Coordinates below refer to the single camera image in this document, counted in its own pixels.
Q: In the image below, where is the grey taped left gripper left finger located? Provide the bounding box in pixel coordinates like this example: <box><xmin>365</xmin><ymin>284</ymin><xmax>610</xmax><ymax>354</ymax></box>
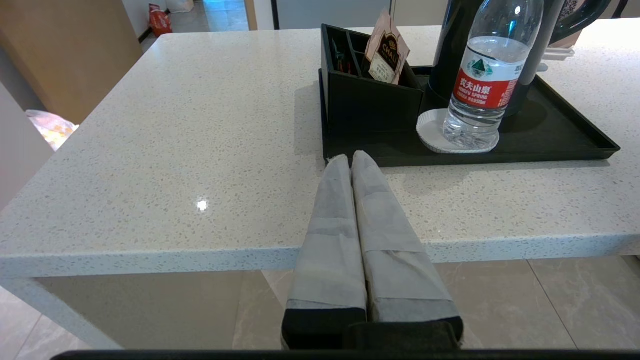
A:
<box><xmin>281</xmin><ymin>154</ymin><xmax>368</xmax><ymax>350</ymax></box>

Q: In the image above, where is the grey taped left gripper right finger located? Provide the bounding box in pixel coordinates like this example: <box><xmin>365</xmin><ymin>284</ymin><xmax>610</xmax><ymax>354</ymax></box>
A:
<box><xmin>351</xmin><ymin>150</ymin><xmax>464</xmax><ymax>349</ymax></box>

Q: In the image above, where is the clear red-label water bottle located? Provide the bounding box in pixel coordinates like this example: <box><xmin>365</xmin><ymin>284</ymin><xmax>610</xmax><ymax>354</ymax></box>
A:
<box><xmin>442</xmin><ymin>0</ymin><xmax>544</xmax><ymax>151</ymax></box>

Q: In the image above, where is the black electric kettle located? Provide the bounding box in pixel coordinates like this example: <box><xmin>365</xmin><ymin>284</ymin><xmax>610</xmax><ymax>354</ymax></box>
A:
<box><xmin>429</xmin><ymin>0</ymin><xmax>613</xmax><ymax>133</ymax></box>

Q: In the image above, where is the beige tea bag sachet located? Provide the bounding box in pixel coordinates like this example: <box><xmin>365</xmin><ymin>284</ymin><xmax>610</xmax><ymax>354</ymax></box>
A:
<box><xmin>363</xmin><ymin>7</ymin><xmax>411</xmax><ymax>86</ymax></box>

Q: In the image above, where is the white round paper coaster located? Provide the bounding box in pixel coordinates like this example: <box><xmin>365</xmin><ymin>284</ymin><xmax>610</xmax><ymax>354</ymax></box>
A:
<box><xmin>416</xmin><ymin>108</ymin><xmax>500</xmax><ymax>154</ymax></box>

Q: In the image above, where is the black divided organizer box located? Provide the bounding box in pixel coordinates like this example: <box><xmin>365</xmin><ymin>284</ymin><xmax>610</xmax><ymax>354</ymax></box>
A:
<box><xmin>320</xmin><ymin>23</ymin><xmax>425</xmax><ymax>137</ymax></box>

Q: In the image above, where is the small red sachet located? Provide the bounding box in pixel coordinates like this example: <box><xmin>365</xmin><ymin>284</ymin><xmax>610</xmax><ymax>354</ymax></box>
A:
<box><xmin>334</xmin><ymin>47</ymin><xmax>352</xmax><ymax>75</ymax></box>

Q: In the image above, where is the black rectangular serving tray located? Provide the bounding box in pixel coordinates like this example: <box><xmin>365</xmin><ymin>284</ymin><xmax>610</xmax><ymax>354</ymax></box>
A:
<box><xmin>319</xmin><ymin>66</ymin><xmax>621</xmax><ymax>168</ymax></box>

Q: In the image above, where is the acrylic QR code sign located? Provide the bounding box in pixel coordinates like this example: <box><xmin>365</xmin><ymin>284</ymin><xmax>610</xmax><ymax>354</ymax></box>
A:
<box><xmin>542</xmin><ymin>29</ymin><xmax>584</xmax><ymax>62</ymax></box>

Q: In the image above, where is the red bag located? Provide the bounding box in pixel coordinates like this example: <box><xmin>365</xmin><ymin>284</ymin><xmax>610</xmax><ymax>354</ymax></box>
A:
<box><xmin>148</xmin><ymin>4</ymin><xmax>173</xmax><ymax>37</ymax></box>

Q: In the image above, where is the white and yellow plastic bag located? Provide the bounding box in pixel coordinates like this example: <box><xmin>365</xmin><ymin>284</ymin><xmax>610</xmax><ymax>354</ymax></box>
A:
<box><xmin>26</xmin><ymin>110</ymin><xmax>80</xmax><ymax>151</ymax></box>

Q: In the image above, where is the brown wooden door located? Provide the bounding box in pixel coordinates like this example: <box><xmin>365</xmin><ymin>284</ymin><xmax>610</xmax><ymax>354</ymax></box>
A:
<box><xmin>0</xmin><ymin>0</ymin><xmax>143</xmax><ymax>125</ymax></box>

